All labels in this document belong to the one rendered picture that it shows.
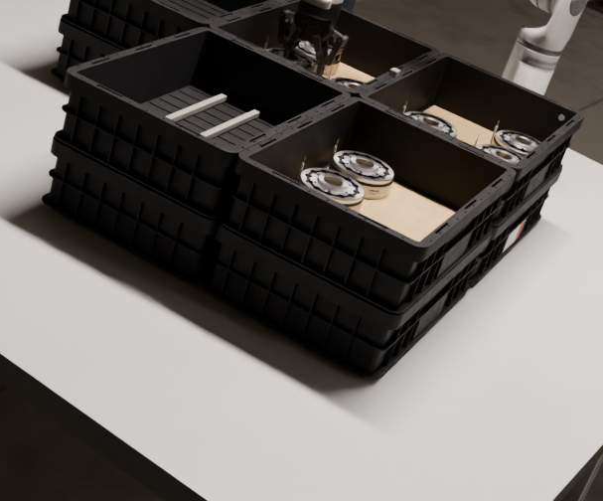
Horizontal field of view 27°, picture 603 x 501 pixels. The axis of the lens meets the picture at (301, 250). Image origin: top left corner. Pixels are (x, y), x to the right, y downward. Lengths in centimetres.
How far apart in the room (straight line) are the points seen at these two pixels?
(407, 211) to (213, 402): 52
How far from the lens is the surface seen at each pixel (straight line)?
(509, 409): 182
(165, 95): 212
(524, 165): 202
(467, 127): 238
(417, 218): 195
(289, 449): 158
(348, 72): 246
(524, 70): 250
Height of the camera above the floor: 164
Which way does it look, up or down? 28 degrees down
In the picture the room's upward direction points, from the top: 18 degrees clockwise
